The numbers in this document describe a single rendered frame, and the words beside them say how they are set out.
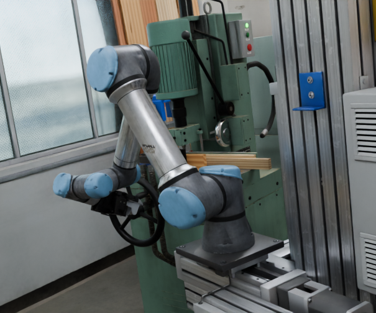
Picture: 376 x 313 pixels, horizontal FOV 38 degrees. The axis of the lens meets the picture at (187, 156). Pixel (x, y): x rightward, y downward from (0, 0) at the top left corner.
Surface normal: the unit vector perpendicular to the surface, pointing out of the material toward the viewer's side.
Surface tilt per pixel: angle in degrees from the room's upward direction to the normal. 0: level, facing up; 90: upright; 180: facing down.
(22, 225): 90
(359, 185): 90
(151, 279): 90
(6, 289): 90
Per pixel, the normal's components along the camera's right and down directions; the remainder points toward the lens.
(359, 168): -0.81, 0.21
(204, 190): 0.61, -0.47
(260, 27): -0.64, 0.22
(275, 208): 0.78, 0.01
